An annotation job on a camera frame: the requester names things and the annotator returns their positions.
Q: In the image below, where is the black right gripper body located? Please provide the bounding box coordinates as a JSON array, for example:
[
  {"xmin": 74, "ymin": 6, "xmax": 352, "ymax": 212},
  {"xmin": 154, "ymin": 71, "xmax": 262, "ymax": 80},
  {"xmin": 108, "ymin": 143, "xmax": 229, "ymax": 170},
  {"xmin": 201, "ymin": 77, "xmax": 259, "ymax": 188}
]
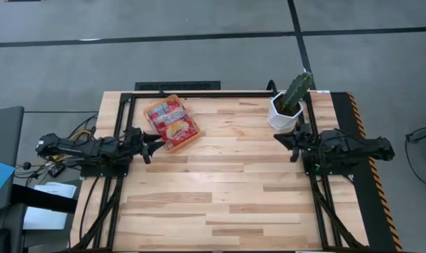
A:
[{"xmin": 290, "ymin": 122, "xmax": 316, "ymax": 163}]

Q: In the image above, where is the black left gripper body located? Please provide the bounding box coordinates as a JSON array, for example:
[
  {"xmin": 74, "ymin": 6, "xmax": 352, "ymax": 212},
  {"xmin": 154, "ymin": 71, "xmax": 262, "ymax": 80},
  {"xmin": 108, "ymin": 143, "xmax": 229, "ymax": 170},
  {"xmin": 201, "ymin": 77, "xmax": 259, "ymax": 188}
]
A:
[{"xmin": 124, "ymin": 126, "xmax": 153, "ymax": 165}]

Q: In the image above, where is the red popcorn bag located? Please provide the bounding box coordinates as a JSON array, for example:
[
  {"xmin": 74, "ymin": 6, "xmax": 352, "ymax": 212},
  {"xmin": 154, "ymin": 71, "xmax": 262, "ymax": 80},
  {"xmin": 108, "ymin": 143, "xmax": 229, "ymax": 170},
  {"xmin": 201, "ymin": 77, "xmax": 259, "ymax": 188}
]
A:
[
  {"xmin": 146, "ymin": 98, "xmax": 184, "ymax": 119},
  {"xmin": 162, "ymin": 119, "xmax": 200, "ymax": 150},
  {"xmin": 151, "ymin": 107, "xmax": 193, "ymax": 129}
]

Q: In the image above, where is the white faceted plant pot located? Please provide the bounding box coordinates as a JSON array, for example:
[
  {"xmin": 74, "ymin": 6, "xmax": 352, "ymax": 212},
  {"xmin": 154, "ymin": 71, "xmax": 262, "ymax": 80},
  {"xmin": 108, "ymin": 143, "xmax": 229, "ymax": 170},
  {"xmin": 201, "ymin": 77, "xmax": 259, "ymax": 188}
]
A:
[{"xmin": 267, "ymin": 91, "xmax": 304, "ymax": 134}]

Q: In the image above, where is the green cactus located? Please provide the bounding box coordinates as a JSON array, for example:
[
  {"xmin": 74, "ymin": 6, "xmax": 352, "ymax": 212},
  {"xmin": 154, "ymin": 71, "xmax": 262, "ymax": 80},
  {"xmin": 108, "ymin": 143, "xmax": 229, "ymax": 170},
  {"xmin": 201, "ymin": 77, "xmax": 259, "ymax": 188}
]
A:
[{"xmin": 281, "ymin": 71, "xmax": 314, "ymax": 110}]

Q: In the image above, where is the black mat with hazard stripe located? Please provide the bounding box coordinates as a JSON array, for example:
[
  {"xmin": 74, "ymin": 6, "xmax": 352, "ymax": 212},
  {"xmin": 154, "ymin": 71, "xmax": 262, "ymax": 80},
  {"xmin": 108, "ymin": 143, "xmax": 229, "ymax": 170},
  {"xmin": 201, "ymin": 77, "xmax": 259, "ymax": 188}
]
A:
[{"xmin": 330, "ymin": 91, "xmax": 404, "ymax": 253}]

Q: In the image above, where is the black floor vent grille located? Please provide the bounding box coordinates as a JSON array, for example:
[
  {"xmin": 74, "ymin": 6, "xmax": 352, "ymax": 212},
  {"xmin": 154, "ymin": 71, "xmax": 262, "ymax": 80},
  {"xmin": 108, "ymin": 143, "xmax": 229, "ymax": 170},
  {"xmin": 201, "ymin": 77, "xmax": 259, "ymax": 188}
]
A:
[{"xmin": 134, "ymin": 80, "xmax": 221, "ymax": 91}]

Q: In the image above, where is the small black device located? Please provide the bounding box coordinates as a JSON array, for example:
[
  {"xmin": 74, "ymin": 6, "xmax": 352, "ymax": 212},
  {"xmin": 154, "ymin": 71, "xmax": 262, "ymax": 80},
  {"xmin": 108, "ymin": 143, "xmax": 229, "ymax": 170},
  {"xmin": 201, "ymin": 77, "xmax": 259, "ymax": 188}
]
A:
[{"xmin": 47, "ymin": 163, "xmax": 67, "ymax": 178}]

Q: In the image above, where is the black flat bar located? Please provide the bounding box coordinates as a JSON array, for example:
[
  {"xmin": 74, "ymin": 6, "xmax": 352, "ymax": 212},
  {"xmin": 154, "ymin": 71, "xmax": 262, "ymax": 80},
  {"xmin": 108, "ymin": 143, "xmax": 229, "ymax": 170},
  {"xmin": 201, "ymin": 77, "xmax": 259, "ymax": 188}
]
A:
[{"xmin": 11, "ymin": 184, "xmax": 79, "ymax": 214}]

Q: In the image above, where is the white paper sheet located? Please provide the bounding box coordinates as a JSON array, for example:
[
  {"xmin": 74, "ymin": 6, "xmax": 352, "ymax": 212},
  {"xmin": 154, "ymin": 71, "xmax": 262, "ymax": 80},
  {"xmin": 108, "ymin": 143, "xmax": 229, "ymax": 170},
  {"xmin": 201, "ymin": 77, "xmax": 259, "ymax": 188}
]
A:
[{"xmin": 22, "ymin": 181, "xmax": 77, "ymax": 231}]

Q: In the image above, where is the yellow cable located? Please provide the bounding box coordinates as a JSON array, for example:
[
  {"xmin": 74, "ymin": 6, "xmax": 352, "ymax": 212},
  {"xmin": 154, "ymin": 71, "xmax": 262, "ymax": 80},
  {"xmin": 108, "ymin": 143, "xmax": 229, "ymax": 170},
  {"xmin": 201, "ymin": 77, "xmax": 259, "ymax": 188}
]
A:
[{"xmin": 67, "ymin": 129, "xmax": 93, "ymax": 142}]

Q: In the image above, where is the black cable bundle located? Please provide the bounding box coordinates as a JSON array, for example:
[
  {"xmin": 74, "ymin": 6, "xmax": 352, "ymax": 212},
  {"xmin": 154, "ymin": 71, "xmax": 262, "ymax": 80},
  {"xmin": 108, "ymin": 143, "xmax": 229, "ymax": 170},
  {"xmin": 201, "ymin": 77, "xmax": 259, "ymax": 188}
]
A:
[{"xmin": 67, "ymin": 112, "xmax": 100, "ymax": 140}]

